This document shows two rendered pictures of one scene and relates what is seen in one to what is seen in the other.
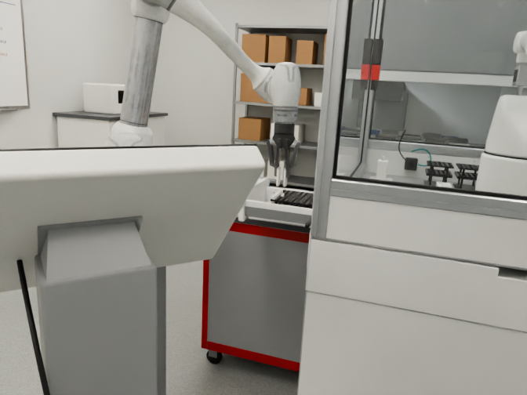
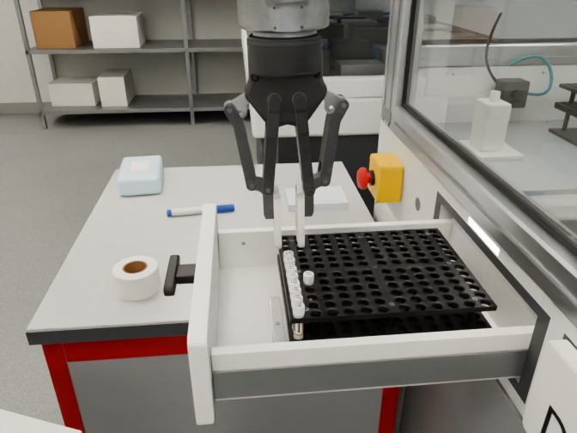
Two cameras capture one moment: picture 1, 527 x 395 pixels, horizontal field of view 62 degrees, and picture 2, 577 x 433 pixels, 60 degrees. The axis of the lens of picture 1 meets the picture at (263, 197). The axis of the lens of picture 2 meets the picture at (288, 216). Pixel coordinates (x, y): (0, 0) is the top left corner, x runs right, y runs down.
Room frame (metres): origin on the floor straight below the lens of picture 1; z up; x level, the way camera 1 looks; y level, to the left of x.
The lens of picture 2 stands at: (1.16, 0.14, 1.23)
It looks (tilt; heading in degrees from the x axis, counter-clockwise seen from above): 27 degrees down; 337
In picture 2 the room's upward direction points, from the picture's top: straight up
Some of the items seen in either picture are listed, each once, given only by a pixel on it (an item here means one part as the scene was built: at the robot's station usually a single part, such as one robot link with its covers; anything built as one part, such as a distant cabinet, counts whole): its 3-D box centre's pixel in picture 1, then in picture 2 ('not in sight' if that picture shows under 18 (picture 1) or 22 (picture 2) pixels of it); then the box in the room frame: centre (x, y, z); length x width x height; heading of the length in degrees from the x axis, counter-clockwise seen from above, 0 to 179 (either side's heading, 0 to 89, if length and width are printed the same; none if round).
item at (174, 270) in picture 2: not in sight; (182, 273); (1.65, 0.06, 0.91); 0.07 x 0.04 x 0.01; 163
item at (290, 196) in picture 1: (305, 206); (372, 289); (1.59, -0.16, 0.87); 0.22 x 0.18 x 0.06; 73
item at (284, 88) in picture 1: (285, 84); not in sight; (1.65, -0.06, 1.30); 0.13 x 0.11 x 0.16; 16
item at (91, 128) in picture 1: (115, 137); not in sight; (5.17, 1.77, 0.61); 1.15 x 0.72 x 1.22; 162
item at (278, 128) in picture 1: (284, 135); (285, 79); (1.64, -0.06, 1.12); 0.08 x 0.07 x 0.09; 73
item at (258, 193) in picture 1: (254, 197); (208, 295); (1.65, 0.03, 0.87); 0.29 x 0.02 x 0.11; 163
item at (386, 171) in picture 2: not in sight; (383, 177); (1.87, -0.35, 0.88); 0.07 x 0.05 x 0.07; 163
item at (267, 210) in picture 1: (307, 208); (379, 291); (1.59, -0.17, 0.86); 0.40 x 0.26 x 0.06; 73
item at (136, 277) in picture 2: not in sight; (136, 277); (1.86, 0.10, 0.78); 0.07 x 0.07 x 0.04
